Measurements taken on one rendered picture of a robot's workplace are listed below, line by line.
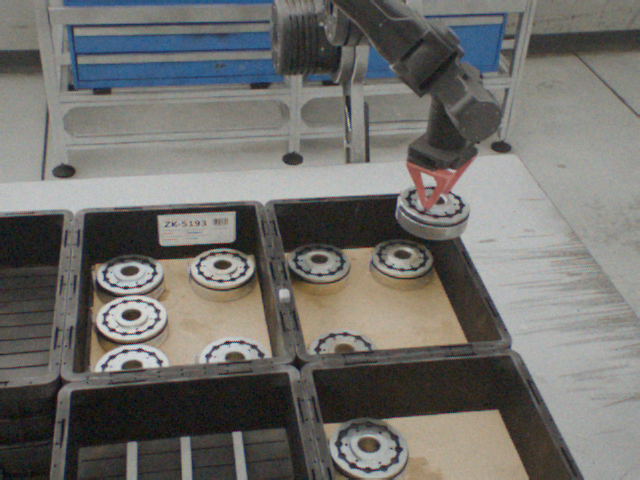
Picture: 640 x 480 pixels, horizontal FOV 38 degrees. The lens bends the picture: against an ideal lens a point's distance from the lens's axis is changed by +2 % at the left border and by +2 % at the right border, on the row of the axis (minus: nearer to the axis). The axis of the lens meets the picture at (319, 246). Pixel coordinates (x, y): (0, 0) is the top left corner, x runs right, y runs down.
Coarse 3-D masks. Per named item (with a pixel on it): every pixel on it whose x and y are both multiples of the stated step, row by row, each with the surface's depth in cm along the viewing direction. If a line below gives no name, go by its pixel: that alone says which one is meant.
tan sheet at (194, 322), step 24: (96, 264) 153; (168, 264) 154; (168, 288) 149; (96, 312) 143; (168, 312) 144; (192, 312) 144; (216, 312) 144; (240, 312) 145; (96, 336) 139; (168, 336) 139; (192, 336) 139; (216, 336) 140; (240, 336) 140; (264, 336) 140; (96, 360) 134; (168, 360) 135; (192, 360) 135
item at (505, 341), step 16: (272, 208) 151; (272, 224) 147; (272, 240) 144; (464, 256) 145; (288, 272) 137; (288, 288) 134; (480, 288) 136; (288, 304) 131; (496, 320) 130; (304, 352) 123; (352, 352) 123; (368, 352) 124; (384, 352) 124; (400, 352) 124; (416, 352) 124; (432, 352) 124
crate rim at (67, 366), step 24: (264, 216) 149; (264, 240) 143; (72, 264) 136; (72, 288) 132; (72, 312) 127; (72, 336) 124; (288, 336) 125; (72, 360) 120; (240, 360) 121; (264, 360) 121; (288, 360) 121
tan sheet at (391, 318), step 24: (360, 264) 156; (360, 288) 151; (384, 288) 151; (432, 288) 152; (312, 312) 145; (336, 312) 146; (360, 312) 146; (384, 312) 146; (408, 312) 147; (432, 312) 147; (312, 336) 141; (384, 336) 142; (408, 336) 142; (432, 336) 142; (456, 336) 142
